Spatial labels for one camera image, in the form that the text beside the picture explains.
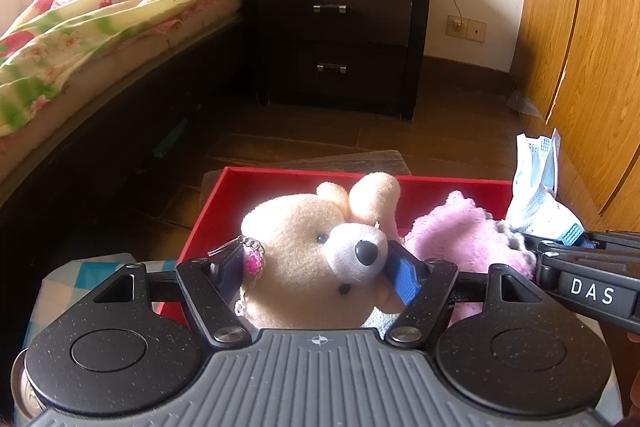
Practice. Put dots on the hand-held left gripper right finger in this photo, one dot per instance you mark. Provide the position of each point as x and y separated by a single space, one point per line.
405 277

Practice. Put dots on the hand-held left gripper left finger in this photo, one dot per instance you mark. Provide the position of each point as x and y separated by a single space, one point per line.
231 272

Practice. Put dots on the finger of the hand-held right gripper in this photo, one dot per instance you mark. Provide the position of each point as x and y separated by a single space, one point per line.
547 267
572 237

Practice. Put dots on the blue face mask packet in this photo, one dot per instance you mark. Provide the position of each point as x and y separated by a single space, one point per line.
537 202

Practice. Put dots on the red cardboard box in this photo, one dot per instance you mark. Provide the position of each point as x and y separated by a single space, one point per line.
210 217

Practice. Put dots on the purple fluffy cloth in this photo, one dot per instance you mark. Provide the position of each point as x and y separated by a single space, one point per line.
460 232

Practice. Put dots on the beige bear plush toy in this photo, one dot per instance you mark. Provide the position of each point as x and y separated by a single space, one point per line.
300 247

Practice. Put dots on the clear plastic scrap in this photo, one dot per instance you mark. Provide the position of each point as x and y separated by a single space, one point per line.
522 103

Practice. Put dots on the teal object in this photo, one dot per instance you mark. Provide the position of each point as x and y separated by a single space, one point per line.
169 141

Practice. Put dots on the blue checked tablecloth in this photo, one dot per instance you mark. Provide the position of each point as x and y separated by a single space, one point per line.
75 277

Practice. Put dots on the wooden wardrobe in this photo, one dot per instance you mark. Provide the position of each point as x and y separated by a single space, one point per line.
590 57

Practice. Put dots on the dark wooden bed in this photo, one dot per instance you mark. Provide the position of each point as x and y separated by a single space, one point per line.
100 147

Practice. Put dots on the nightstand drawer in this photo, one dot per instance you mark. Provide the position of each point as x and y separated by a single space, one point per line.
360 82
350 27

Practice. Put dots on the dark wooden nightstand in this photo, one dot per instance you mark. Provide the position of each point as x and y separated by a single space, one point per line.
340 77

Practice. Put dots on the floral quilt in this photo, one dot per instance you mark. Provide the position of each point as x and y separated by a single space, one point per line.
100 7

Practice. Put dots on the beige wall outlet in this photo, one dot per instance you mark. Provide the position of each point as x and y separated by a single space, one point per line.
467 29

